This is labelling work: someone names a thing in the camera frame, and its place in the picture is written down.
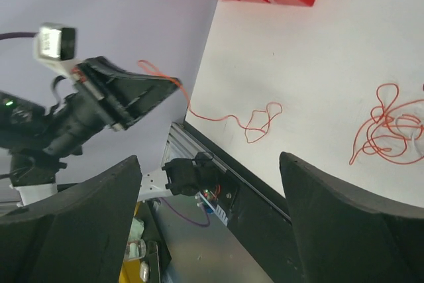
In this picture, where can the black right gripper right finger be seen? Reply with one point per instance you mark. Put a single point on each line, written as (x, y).
(345, 233)

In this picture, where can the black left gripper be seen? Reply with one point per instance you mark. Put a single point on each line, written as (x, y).
(125, 97)

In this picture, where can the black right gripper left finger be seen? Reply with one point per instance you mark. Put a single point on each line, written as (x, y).
(77, 235)

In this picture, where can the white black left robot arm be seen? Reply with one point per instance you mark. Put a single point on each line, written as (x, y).
(38, 138)

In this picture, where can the aluminium front rail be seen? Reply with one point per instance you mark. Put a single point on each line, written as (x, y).
(182, 144)

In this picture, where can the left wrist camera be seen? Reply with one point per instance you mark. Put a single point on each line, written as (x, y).
(54, 46)

